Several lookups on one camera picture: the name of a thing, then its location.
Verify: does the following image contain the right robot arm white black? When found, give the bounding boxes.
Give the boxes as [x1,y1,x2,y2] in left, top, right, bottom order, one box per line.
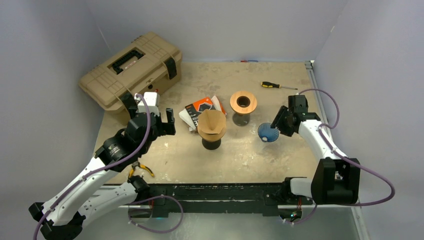
[270,95,361,205]

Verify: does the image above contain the brown paper coffee filter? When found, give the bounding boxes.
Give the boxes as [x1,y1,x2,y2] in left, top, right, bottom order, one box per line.
[197,109,226,135]

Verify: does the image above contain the red blue pen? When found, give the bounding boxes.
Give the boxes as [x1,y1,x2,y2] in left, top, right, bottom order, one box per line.
[230,59,259,63]

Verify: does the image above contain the tan plastic toolbox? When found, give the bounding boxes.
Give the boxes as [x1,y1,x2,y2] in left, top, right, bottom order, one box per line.
[78,32,183,113]

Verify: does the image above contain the yellow black screwdriver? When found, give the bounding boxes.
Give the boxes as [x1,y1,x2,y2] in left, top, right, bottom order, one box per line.
[261,81,298,90]

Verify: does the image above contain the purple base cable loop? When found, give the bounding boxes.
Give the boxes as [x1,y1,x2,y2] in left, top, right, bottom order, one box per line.
[127,195,185,234]

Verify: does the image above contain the wooden dripper stand black base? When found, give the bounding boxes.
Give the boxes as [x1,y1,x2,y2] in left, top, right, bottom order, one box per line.
[197,124,227,150]

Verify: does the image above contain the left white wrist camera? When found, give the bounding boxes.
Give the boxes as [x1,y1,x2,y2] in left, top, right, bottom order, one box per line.
[134,92,160,116]

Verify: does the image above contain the stack of paper filters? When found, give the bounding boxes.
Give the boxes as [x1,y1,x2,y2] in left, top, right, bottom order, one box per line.
[178,109,197,132]

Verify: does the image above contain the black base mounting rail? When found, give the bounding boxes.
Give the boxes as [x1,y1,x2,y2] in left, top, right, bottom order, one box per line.
[130,182,313,218]

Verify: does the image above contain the glass carafe with collar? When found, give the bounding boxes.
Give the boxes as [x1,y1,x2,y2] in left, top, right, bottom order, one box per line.
[232,112,251,127]

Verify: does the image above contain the wooden ring dripper holder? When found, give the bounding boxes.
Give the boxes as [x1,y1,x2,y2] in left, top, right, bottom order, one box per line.
[230,90,258,115]

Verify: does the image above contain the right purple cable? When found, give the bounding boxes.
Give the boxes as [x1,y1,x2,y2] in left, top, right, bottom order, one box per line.
[298,88,396,208]

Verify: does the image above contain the coffee paper filter box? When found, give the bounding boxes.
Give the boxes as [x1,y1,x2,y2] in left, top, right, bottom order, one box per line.
[184,95,227,126]

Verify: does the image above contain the yellow handled pliers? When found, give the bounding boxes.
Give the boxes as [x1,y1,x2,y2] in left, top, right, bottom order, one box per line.
[128,162,155,179]

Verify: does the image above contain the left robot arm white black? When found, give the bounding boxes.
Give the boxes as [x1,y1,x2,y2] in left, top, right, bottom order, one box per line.
[29,92,176,240]

